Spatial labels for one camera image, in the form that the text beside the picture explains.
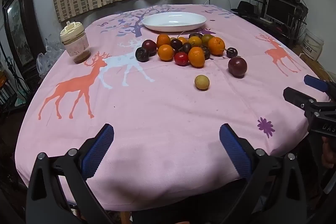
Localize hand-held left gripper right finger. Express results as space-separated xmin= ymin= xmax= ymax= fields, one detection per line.
xmin=219 ymin=123 xmax=307 ymax=224

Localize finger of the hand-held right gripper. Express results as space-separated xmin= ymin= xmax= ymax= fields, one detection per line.
xmin=283 ymin=87 xmax=318 ymax=111
xmin=304 ymin=75 xmax=336 ymax=101

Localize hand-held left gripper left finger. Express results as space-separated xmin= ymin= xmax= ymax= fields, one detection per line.
xmin=26 ymin=123 xmax=114 ymax=224

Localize tan longan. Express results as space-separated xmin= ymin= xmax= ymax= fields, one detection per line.
xmin=194 ymin=75 xmax=210 ymax=91

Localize dark cherry with stem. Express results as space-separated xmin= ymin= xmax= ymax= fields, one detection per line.
xmin=223 ymin=47 xmax=238 ymax=58

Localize red cherry tomato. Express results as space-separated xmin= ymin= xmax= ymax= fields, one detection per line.
xmin=174 ymin=52 xmax=189 ymax=66

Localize yellow orange kumquat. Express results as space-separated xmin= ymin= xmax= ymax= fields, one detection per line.
xmin=188 ymin=36 xmax=202 ymax=47

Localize white oval plate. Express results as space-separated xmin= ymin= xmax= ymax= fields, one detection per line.
xmin=142 ymin=12 xmax=207 ymax=32

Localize person's right hand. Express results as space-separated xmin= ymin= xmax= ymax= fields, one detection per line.
xmin=322 ymin=136 xmax=336 ymax=169

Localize white plastic bucket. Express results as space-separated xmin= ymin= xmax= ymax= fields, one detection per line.
xmin=301 ymin=27 xmax=324 ymax=61

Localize black metal rack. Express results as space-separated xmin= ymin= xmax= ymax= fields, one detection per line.
xmin=249 ymin=0 xmax=307 ymax=47

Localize pink deer print tablecloth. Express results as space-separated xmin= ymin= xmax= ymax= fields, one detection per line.
xmin=15 ymin=4 xmax=319 ymax=211

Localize computer monitor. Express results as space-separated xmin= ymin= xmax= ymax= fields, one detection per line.
xmin=265 ymin=0 xmax=298 ymax=24

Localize clear plastic bags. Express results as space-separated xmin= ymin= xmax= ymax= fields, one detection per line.
xmin=36 ymin=34 xmax=65 ymax=79

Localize clear cup with cream lid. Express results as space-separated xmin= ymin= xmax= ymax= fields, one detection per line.
xmin=60 ymin=21 xmax=91 ymax=64

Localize dark wood framed painting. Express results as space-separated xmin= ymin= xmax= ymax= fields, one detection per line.
xmin=1 ymin=0 xmax=46 ymax=77

